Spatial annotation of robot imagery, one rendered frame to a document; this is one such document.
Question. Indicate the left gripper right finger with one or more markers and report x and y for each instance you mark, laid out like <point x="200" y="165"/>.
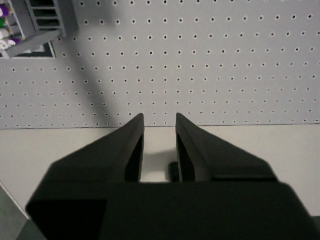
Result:
<point x="214" y="158"/>

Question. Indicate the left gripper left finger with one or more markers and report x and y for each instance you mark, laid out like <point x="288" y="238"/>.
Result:
<point x="106" y="157"/>

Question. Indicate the grey slotted holder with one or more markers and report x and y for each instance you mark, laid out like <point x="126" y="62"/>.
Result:
<point x="44" y="15"/>

